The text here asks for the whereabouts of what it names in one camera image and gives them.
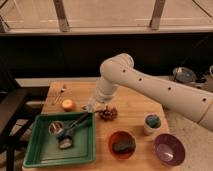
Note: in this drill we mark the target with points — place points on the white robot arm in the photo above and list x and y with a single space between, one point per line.
194 104

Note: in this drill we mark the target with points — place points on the bunch of dark grapes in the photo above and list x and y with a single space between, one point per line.
108 113

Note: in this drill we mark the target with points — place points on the orange fruit toy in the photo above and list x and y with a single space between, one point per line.
68 105

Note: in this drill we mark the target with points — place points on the metal fork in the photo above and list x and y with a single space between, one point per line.
63 88

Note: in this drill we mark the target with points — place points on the white cup with blue ball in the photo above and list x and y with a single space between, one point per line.
152 123

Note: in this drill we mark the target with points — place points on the red transparent bowl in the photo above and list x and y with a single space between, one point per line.
118 136

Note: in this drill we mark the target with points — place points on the green sponge in bowl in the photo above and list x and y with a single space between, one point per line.
123 146

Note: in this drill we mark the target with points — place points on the small metal cup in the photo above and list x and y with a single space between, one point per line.
56 128

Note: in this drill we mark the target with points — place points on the green plastic tray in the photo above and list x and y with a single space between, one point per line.
43 151

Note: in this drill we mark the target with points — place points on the purple bowl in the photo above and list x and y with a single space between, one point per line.
169 149

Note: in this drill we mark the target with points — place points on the black side table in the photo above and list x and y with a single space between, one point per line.
16 116

